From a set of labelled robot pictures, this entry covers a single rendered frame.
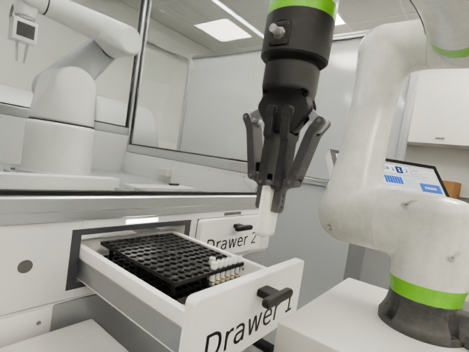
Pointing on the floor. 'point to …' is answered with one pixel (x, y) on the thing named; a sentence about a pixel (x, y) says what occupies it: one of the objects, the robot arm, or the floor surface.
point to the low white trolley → (70, 340)
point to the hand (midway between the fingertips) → (268, 211)
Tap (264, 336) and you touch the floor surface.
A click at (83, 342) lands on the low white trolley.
